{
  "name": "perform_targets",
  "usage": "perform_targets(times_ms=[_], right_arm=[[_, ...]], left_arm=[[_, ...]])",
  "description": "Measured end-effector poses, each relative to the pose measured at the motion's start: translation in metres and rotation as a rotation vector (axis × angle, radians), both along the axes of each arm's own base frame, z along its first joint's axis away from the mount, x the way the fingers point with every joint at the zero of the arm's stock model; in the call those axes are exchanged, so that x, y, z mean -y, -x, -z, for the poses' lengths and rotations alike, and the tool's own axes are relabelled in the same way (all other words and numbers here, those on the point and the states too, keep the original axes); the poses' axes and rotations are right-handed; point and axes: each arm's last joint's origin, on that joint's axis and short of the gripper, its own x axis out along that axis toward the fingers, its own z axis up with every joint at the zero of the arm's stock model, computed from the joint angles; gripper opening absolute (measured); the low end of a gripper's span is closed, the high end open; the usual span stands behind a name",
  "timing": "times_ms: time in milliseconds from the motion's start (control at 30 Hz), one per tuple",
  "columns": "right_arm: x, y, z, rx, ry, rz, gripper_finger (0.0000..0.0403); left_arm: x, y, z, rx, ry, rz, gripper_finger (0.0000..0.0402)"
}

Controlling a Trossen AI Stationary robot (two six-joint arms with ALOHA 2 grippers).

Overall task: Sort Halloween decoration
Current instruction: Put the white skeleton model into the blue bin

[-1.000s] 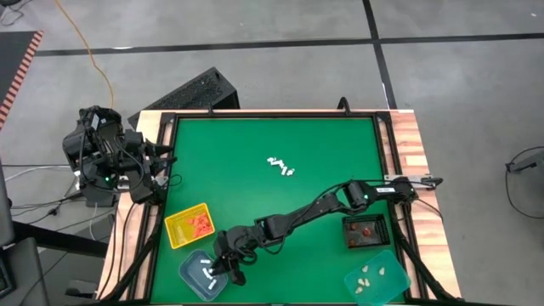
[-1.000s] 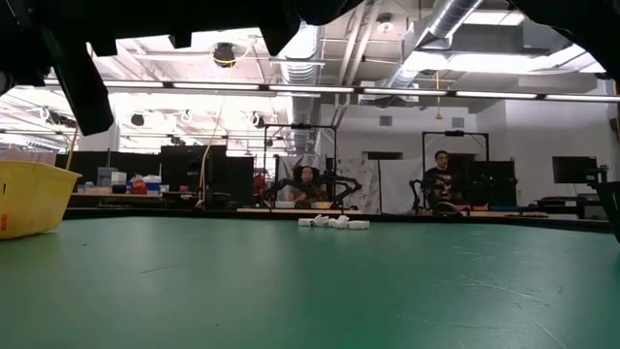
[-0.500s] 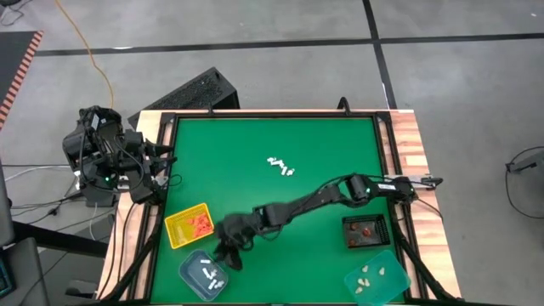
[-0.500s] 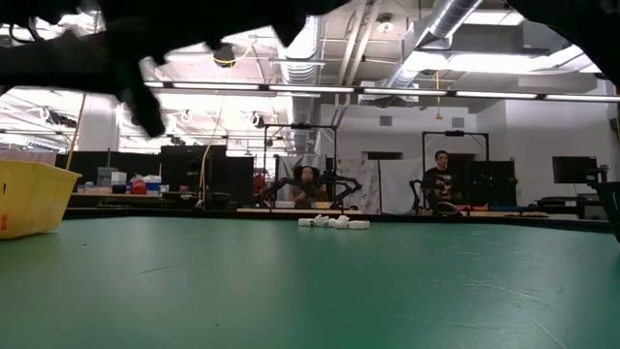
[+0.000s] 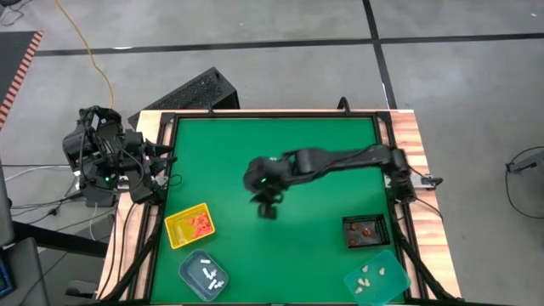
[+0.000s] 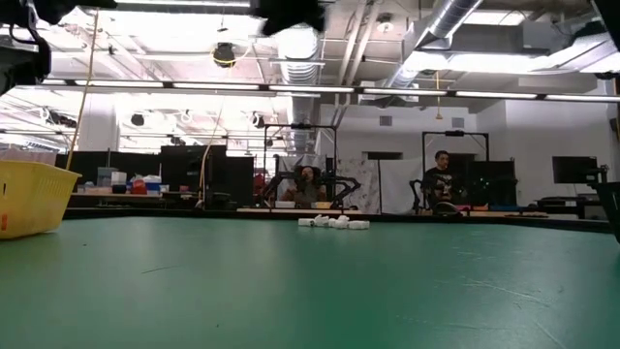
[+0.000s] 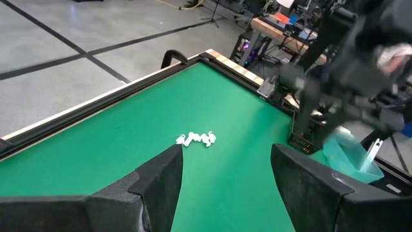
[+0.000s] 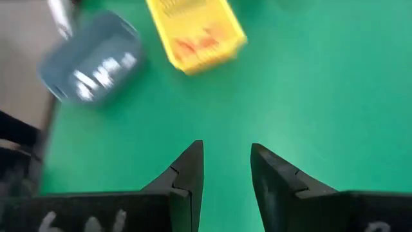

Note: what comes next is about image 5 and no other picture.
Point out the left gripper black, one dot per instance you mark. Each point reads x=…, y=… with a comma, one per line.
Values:
x=136, y=151

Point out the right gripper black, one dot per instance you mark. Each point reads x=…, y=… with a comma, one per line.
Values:
x=265, y=180

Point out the yellow slotted plastic basket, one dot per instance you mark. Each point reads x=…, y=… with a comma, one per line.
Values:
x=178, y=234

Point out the blue-grey plastic tray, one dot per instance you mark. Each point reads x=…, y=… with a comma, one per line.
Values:
x=191, y=276

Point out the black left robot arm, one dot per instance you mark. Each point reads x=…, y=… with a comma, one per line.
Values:
x=89, y=144

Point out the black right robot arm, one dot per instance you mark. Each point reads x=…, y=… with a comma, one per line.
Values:
x=340, y=157

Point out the green table mat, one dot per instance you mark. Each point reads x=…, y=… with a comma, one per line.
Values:
x=297, y=263

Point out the black perforated computer case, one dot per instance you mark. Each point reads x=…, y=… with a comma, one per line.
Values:
x=191, y=93

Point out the black slotted plastic basket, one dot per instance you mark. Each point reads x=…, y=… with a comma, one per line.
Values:
x=378, y=240

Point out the black floor tape strip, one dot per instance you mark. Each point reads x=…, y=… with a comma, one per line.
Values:
x=212, y=46
x=376, y=47

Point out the black flat floor bar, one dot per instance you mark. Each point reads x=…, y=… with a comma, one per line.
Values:
x=59, y=239

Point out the teal plastic tray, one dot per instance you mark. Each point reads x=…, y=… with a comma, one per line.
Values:
x=387, y=289

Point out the grey upright panel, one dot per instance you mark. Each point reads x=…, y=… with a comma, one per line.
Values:
x=5, y=204

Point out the black mat with striped edge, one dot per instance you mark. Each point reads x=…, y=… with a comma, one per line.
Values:
x=13, y=55

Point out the dark device with screen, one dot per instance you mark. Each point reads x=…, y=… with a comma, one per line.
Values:
x=5, y=280

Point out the grey metal stand foot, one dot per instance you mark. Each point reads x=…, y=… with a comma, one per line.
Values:
x=527, y=163

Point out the black diagonal frame strut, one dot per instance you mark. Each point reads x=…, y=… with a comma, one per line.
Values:
x=134, y=268
x=421, y=263

